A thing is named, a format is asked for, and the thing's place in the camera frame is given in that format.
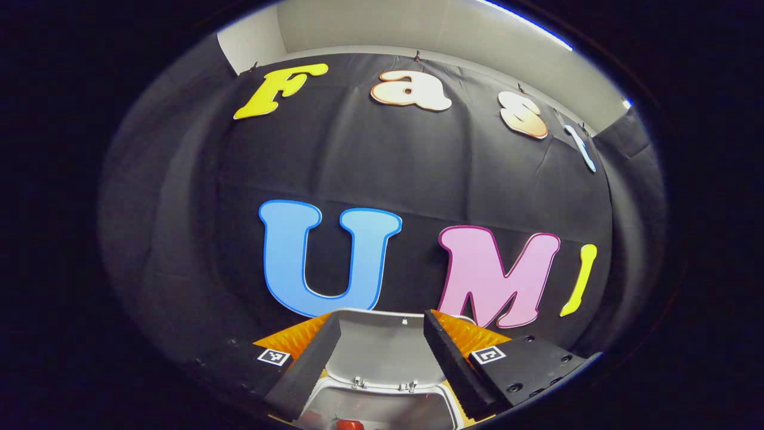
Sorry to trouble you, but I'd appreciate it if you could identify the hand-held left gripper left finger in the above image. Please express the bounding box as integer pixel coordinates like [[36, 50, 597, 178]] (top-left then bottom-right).
[[200, 312, 342, 422]]

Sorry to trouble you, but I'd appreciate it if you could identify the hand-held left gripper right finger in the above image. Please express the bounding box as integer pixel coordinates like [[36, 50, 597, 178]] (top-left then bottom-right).
[[424, 309, 597, 420]]

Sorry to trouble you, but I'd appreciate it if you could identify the white desktop garbage bin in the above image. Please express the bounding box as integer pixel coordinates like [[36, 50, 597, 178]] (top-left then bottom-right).
[[292, 308, 478, 430]]

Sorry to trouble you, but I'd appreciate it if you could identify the black backdrop cloth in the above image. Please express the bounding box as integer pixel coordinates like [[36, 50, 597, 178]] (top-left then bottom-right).
[[98, 33, 666, 371]]

